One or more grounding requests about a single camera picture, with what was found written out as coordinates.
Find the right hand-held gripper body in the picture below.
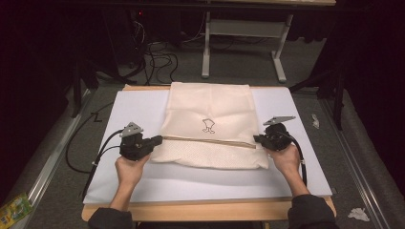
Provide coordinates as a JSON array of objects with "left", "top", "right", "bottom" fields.
[{"left": 263, "top": 115, "right": 297, "bottom": 153}]

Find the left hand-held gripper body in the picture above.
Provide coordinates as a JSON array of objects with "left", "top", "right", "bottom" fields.
[{"left": 118, "top": 121, "right": 155, "bottom": 162}]

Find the cream mesh laundry bag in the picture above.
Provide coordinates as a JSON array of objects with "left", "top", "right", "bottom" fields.
[{"left": 150, "top": 81, "right": 270, "bottom": 171}]

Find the person's right hand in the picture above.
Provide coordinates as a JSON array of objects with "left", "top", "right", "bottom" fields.
[{"left": 267, "top": 143, "right": 304, "bottom": 177}]

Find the person's left hand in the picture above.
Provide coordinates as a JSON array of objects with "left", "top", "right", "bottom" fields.
[{"left": 114, "top": 154, "right": 152, "bottom": 193}]

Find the small crumpled white paper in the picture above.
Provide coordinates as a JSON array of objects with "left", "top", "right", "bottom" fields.
[{"left": 310, "top": 113, "right": 321, "bottom": 130}]

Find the white foam board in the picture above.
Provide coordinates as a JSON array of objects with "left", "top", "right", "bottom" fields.
[{"left": 82, "top": 87, "right": 334, "bottom": 205}]

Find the black metal stand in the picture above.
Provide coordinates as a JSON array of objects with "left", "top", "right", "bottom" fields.
[
  {"left": 70, "top": 59, "right": 100, "bottom": 119},
  {"left": 288, "top": 63, "right": 348, "bottom": 132}
]

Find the large crumpled white tissue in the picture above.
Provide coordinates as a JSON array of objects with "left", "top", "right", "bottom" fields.
[{"left": 347, "top": 207, "right": 372, "bottom": 223}]

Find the green printed packet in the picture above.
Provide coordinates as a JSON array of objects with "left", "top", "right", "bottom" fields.
[{"left": 0, "top": 192, "right": 34, "bottom": 229}]

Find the right hand-held gripper cable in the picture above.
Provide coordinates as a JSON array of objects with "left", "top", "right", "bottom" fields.
[{"left": 286, "top": 133, "right": 309, "bottom": 188}]

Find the hand-held gripper cable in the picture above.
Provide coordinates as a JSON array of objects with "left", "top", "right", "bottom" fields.
[
  {"left": 80, "top": 128, "right": 124, "bottom": 202},
  {"left": 286, "top": 133, "right": 309, "bottom": 188}
]

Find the left hand-held gripper cable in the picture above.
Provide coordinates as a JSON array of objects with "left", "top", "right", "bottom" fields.
[{"left": 80, "top": 128, "right": 124, "bottom": 202}]

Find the black floor cable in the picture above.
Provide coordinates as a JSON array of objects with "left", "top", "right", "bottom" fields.
[{"left": 65, "top": 101, "right": 115, "bottom": 175}]

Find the bundle of black cables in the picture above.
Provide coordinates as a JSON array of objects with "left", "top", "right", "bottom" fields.
[{"left": 126, "top": 18, "right": 189, "bottom": 88}]

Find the metal floor rail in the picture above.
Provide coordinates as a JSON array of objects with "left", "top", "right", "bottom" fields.
[
  {"left": 319, "top": 97, "right": 394, "bottom": 229},
  {"left": 12, "top": 89, "right": 94, "bottom": 229}
]

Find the white metal desk frame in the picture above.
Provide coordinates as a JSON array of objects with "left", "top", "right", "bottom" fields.
[{"left": 201, "top": 10, "right": 295, "bottom": 84}]

